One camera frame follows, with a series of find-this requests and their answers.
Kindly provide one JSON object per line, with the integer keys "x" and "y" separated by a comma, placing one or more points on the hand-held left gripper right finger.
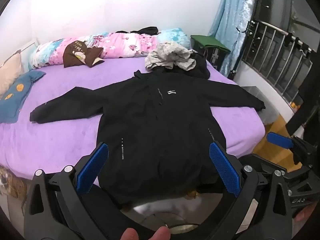
{"x": 223, "y": 168}

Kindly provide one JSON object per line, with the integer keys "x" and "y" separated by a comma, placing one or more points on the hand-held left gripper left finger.
{"x": 93, "y": 166}

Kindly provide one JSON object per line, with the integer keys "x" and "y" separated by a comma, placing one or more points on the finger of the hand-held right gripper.
{"x": 278, "y": 140}

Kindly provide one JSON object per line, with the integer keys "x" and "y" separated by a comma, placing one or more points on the black jacket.
{"x": 155, "y": 130}

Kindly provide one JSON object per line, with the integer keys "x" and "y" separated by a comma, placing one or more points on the person's right hand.
{"x": 307, "y": 213}

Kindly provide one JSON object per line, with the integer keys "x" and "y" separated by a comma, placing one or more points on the person's left hand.
{"x": 130, "y": 234}

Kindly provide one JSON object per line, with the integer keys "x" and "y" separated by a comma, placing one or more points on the purple bed sheet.
{"x": 62, "y": 142}

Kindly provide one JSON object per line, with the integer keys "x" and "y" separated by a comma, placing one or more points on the dark hanging garment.
{"x": 307, "y": 92}

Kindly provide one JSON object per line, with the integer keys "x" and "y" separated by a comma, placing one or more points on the patterned brown cloth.
{"x": 11, "y": 182}

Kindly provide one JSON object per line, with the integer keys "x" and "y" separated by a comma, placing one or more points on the metal window railing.
{"x": 275, "y": 55}

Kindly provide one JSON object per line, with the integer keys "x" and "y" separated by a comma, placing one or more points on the blue cloth with orange patches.
{"x": 12, "y": 100}

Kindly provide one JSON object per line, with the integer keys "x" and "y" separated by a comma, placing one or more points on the brown duck print cushion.
{"x": 75, "y": 55}

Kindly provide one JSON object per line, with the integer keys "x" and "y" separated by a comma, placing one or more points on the green cloth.
{"x": 210, "y": 42}

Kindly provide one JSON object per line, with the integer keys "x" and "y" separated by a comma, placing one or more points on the pink floral quilt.
{"x": 120, "y": 45}

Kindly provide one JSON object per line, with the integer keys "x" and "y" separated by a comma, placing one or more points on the grey crumpled garment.
{"x": 170, "y": 55}

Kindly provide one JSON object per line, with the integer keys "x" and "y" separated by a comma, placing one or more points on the beige pillow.
{"x": 8, "y": 72}

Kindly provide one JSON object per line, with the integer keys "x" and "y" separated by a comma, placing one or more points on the light blue curtain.
{"x": 230, "y": 17}

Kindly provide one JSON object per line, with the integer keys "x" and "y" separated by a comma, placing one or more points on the white bed headboard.
{"x": 26, "y": 47}

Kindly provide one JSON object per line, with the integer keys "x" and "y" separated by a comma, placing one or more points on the black garment on quilt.
{"x": 147, "y": 30}

